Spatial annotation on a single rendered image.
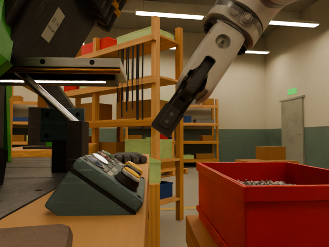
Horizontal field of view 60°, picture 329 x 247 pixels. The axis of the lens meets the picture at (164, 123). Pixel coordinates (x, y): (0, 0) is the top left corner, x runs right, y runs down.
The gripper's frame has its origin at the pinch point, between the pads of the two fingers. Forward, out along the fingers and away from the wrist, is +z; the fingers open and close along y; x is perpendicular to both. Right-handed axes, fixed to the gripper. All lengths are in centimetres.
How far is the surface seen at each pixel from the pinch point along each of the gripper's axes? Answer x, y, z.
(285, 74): -237, 835, -407
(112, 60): 15.1, 13.7, -4.5
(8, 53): 29.0, 8.5, 5.7
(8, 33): 31.0, 8.5, 2.8
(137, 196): -1.8, -12.4, 9.0
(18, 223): 5.9, -14.9, 16.4
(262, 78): -211, 958, -404
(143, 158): -1.4, 40.4, 9.5
